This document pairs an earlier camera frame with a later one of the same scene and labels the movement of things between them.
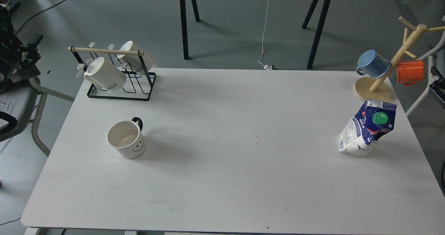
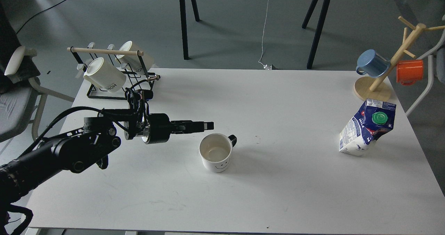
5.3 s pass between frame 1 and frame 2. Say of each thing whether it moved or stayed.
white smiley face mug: moved
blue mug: stayed
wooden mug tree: stayed
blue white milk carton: stayed
